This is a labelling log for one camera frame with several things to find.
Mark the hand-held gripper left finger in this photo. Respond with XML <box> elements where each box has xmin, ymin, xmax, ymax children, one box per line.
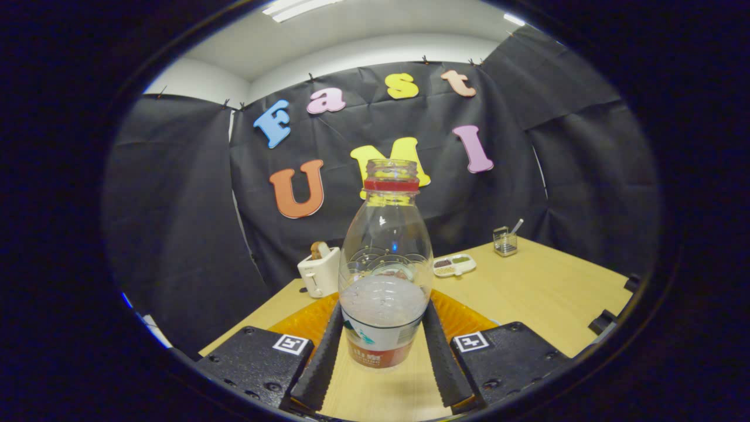
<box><xmin>196</xmin><ymin>291</ymin><xmax>346</xmax><ymax>414</ymax></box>

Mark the large ceiling light panel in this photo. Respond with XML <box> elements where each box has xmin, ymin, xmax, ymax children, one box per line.
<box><xmin>262</xmin><ymin>0</ymin><xmax>346</xmax><ymax>24</ymax></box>

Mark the wooden table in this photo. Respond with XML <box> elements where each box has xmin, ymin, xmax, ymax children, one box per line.
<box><xmin>199</xmin><ymin>236</ymin><xmax>635</xmax><ymax>421</ymax></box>

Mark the black backdrop cloth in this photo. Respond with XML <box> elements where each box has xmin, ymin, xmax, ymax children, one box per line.
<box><xmin>100</xmin><ymin>23</ymin><xmax>663</xmax><ymax>358</ymax></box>

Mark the white toaster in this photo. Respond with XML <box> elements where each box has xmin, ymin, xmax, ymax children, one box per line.
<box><xmin>297</xmin><ymin>246</ymin><xmax>342</xmax><ymax>299</ymax></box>

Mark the small glass jar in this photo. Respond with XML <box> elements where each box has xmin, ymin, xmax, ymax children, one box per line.
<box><xmin>493</xmin><ymin>226</ymin><xmax>519</xmax><ymax>257</ymax></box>

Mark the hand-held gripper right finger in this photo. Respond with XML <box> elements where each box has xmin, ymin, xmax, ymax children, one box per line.
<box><xmin>422</xmin><ymin>289</ymin><xmax>572</xmax><ymax>414</ymax></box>

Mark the white divided dish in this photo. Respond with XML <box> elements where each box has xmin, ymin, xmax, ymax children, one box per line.
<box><xmin>432</xmin><ymin>253</ymin><xmax>477</xmax><ymax>278</ymax></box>

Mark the clear plastic bottle red label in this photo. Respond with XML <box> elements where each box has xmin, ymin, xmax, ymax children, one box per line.
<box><xmin>338</xmin><ymin>159</ymin><xmax>434</xmax><ymax>371</ymax></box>

